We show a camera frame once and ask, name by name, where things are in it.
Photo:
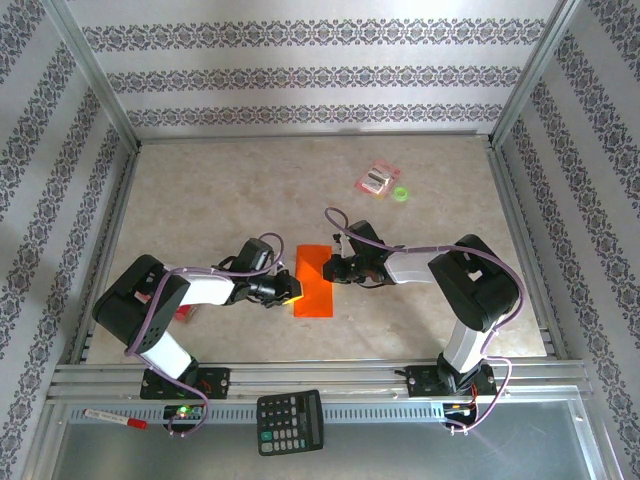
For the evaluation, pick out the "pink battery blister pack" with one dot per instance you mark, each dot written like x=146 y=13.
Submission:
x=377 y=179

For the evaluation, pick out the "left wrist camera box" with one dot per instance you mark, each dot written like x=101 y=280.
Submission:
x=255 y=255

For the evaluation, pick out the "white marker with red cap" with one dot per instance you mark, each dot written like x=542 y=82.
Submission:
x=112 y=418

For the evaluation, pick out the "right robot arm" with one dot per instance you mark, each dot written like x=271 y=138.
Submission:
x=475 y=290

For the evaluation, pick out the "black calculator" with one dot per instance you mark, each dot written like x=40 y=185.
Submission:
x=290 y=422

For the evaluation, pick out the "red packet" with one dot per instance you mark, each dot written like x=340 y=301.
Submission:
x=185 y=315

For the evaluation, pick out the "grey metal sheet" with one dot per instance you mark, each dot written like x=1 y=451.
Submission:
x=400 y=450

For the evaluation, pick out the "aluminium frame post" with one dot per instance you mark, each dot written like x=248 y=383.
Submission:
x=90 y=70
x=532 y=70

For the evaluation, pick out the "aluminium rear rail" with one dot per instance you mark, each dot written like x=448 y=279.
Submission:
x=300 y=137

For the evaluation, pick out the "aluminium side rail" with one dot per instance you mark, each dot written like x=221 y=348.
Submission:
x=510 y=200
x=120 y=200

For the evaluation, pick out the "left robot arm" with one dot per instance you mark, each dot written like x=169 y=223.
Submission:
x=130 y=300

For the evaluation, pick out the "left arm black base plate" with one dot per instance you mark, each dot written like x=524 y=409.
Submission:
x=217 y=382

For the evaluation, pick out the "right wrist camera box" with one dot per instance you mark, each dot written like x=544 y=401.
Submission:
x=362 y=235

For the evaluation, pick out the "orange paper sheet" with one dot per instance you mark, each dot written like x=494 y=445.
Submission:
x=315 y=300

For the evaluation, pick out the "aluminium mounting rail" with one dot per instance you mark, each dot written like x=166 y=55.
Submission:
x=325 y=375

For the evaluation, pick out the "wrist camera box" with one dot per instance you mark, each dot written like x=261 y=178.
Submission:
x=255 y=255
x=362 y=235

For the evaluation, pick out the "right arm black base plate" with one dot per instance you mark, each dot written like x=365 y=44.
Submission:
x=422 y=382

